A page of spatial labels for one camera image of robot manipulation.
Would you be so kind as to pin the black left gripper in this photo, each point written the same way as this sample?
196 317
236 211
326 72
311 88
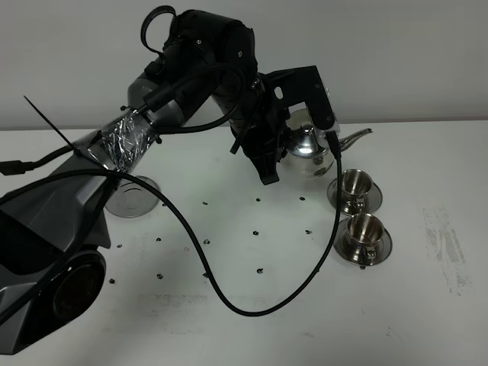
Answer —
259 133

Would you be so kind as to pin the stainless steel teapot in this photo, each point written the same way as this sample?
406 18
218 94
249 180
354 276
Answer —
303 155

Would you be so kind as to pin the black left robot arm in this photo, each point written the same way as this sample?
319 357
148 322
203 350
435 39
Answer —
52 230

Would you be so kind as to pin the far stainless steel teacup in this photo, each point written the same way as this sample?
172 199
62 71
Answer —
355 187

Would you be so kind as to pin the stainless steel teacup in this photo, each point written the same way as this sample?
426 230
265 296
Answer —
366 229
355 187

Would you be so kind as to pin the near stainless steel saucer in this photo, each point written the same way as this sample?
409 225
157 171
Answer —
356 253

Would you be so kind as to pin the near stainless steel teacup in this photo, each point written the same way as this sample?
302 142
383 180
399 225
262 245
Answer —
366 229

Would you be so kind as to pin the steel teapot coaster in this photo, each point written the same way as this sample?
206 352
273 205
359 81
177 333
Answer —
131 200

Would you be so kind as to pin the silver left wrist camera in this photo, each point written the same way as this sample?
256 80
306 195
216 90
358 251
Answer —
304 85

